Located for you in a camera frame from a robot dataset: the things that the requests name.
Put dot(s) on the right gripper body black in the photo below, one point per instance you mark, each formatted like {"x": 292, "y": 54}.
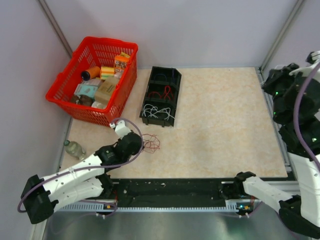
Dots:
{"x": 275, "y": 85}

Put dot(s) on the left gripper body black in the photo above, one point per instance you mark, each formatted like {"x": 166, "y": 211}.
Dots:
{"x": 137, "y": 150}

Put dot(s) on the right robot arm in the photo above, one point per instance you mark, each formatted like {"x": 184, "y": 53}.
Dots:
{"x": 295, "y": 93}

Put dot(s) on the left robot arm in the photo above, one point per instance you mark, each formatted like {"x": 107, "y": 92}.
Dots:
{"x": 43, "y": 196}

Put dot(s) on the black three-compartment tray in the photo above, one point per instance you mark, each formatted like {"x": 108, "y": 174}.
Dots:
{"x": 160, "y": 100}

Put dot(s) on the white cup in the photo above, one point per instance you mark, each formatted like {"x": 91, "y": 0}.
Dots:
{"x": 98, "y": 105}

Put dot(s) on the brown cardboard box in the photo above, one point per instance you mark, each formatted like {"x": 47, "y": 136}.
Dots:
{"x": 104, "y": 92}

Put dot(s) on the dark brown round item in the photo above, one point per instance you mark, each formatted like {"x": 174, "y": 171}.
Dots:
{"x": 83, "y": 100}

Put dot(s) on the pink packet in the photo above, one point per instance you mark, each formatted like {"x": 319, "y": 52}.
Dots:
{"x": 93, "y": 82}

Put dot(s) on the teal packet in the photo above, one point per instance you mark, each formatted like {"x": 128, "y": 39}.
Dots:
{"x": 87, "y": 90}

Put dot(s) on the yellow green sponge pack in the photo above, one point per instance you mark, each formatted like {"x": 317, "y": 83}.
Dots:
{"x": 106, "y": 72}

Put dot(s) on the orange bottle black cap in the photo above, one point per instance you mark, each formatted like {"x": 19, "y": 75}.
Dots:
{"x": 90, "y": 73}

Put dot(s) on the orange snack box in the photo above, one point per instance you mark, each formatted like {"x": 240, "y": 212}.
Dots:
{"x": 120, "y": 62}

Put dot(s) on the red plastic basket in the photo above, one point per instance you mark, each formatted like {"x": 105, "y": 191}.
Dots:
{"x": 91, "y": 52}

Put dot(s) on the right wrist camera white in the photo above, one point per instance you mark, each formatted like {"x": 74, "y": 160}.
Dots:
{"x": 312, "y": 60}

